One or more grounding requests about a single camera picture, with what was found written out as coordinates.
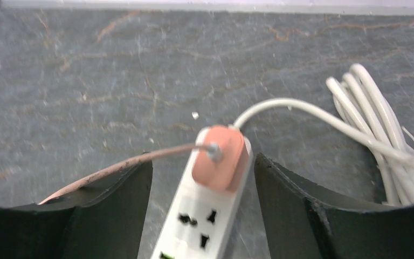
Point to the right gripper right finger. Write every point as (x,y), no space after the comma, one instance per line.
(305,220)

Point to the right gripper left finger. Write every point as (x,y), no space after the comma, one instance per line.
(103,219)

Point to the salmon plug on strip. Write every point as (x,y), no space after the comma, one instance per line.
(224,172)

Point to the small white power strip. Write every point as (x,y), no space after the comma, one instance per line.
(200,220)

